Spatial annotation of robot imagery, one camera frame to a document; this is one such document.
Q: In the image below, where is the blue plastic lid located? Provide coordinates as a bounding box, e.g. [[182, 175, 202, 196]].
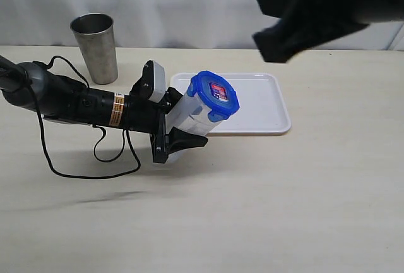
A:
[[186, 71, 240, 123]]

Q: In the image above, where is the black camera cable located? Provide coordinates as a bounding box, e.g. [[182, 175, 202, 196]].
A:
[[30, 55, 141, 179]]

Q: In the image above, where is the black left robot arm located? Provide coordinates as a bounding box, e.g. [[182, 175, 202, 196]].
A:
[[1, 58, 208, 164]]

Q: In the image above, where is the white rectangular tray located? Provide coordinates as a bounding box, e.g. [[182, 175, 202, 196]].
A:
[[170, 73, 291, 136]]

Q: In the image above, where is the clear plastic container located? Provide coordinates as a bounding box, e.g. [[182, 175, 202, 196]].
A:
[[166, 92, 229, 137]]

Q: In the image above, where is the stainless steel cup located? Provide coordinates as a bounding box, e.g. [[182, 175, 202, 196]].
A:
[[70, 13, 118, 85]]

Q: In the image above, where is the white backdrop curtain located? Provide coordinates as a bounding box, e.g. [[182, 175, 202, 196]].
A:
[[1, 0, 403, 49]]

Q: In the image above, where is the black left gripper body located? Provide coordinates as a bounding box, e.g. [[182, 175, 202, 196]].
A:
[[122, 60, 182, 163]]

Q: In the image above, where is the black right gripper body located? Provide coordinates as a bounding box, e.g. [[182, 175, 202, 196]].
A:
[[283, 0, 403, 52]]

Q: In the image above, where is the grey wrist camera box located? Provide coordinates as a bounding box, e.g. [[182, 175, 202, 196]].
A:
[[149, 60, 166, 103]]

